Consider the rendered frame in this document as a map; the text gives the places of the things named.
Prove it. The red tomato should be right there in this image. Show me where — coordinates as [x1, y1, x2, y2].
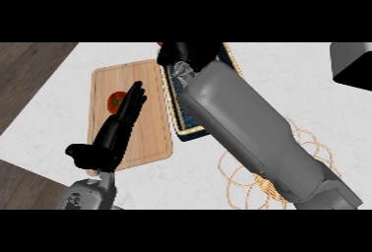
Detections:
[106, 91, 128, 115]

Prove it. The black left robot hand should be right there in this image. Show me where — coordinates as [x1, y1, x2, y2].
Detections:
[63, 80, 147, 173]

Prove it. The grey appliance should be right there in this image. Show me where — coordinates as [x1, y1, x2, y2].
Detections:
[329, 42, 372, 92]

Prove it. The wooden cutting board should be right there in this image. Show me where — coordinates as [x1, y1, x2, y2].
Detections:
[85, 59, 175, 177]

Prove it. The golden wire basket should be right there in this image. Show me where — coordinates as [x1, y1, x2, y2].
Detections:
[216, 116, 342, 211]

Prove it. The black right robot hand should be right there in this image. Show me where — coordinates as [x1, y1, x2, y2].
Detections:
[154, 41, 227, 73]

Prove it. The dark blue placemat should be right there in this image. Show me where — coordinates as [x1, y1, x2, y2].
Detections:
[159, 42, 243, 143]

